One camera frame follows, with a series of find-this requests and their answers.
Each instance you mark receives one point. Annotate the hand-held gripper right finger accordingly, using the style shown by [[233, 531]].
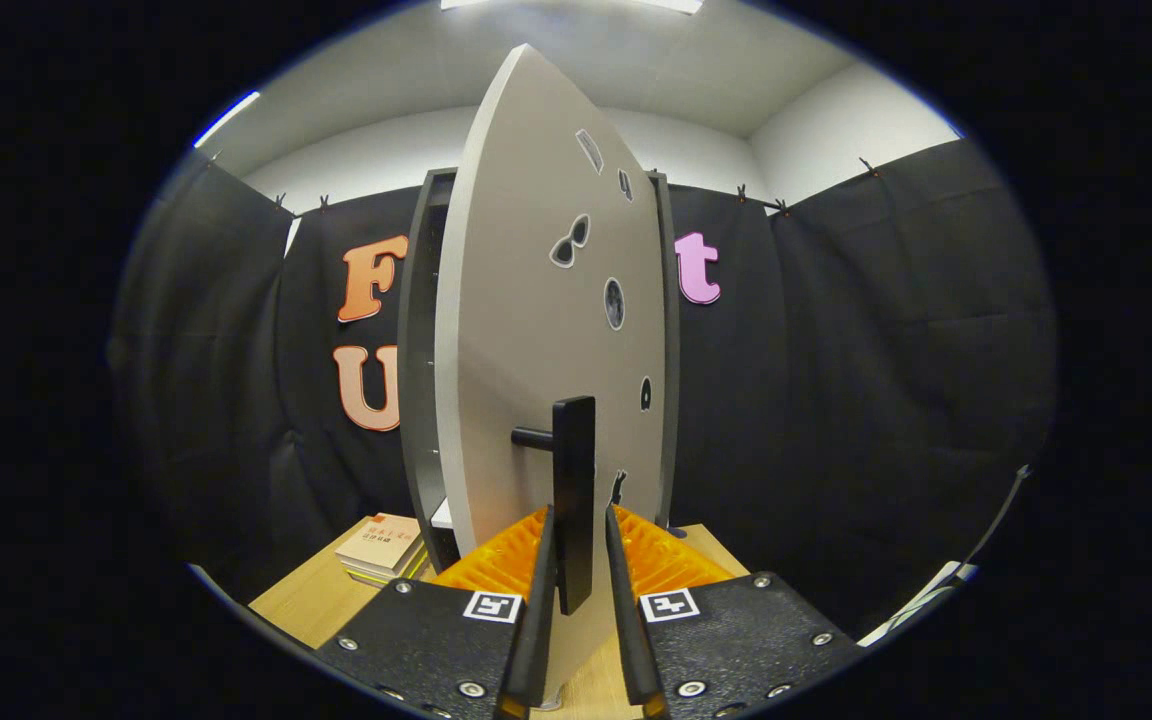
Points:
[[624, 600]]

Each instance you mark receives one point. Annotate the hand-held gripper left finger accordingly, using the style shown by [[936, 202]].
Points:
[[541, 600]]

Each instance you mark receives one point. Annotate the grey shoe cabinet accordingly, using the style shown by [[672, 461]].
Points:
[[416, 400]]

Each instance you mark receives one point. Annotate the beige shoe cabinet door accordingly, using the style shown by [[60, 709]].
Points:
[[516, 330]]

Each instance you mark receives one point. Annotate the yellow edged book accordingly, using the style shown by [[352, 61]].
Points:
[[391, 577]]

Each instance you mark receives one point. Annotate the beige cover book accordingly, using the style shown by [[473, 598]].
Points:
[[381, 540]]

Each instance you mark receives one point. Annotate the black backdrop cloth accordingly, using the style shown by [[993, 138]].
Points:
[[836, 400]]

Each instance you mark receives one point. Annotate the ceiling light tube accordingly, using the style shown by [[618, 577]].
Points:
[[226, 118]]

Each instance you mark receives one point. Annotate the ceiling light panel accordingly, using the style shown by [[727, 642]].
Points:
[[676, 5]]

